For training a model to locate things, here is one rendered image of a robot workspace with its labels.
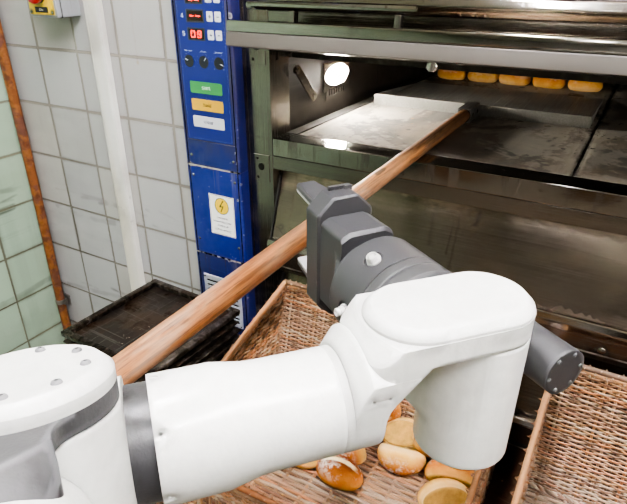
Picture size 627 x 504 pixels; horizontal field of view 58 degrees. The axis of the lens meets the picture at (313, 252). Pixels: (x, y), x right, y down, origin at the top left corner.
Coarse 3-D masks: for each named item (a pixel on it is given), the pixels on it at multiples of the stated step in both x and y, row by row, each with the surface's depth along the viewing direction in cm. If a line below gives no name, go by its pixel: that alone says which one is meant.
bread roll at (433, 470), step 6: (432, 462) 111; (438, 462) 110; (426, 468) 111; (432, 468) 110; (438, 468) 109; (444, 468) 108; (450, 468) 108; (426, 474) 110; (432, 474) 109; (438, 474) 109; (444, 474) 108; (450, 474) 108; (456, 474) 108; (462, 474) 108; (468, 474) 108; (462, 480) 107; (468, 480) 107; (468, 486) 108
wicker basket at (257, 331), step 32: (288, 288) 133; (256, 320) 125; (288, 320) 134; (256, 352) 128; (256, 480) 113; (288, 480) 114; (320, 480) 114; (384, 480) 113; (416, 480) 114; (480, 480) 94
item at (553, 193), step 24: (288, 144) 122; (312, 144) 119; (336, 144) 119; (360, 144) 119; (360, 168) 116; (408, 168) 110; (432, 168) 108; (456, 168) 105; (480, 168) 105; (504, 168) 105; (504, 192) 102; (528, 192) 100; (552, 192) 98; (576, 192) 96; (600, 192) 94; (624, 192) 94; (624, 216) 94
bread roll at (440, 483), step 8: (432, 480) 107; (440, 480) 106; (448, 480) 106; (456, 480) 106; (424, 488) 105; (432, 488) 105; (440, 488) 104; (448, 488) 104; (456, 488) 104; (464, 488) 105; (424, 496) 104; (432, 496) 104; (440, 496) 104; (448, 496) 104; (456, 496) 104; (464, 496) 104
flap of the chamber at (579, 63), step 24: (264, 48) 99; (288, 48) 96; (312, 48) 94; (336, 48) 92; (360, 48) 90; (384, 48) 88; (408, 48) 86; (432, 48) 84; (456, 48) 83; (480, 48) 81; (576, 72) 76; (600, 72) 75; (624, 72) 73
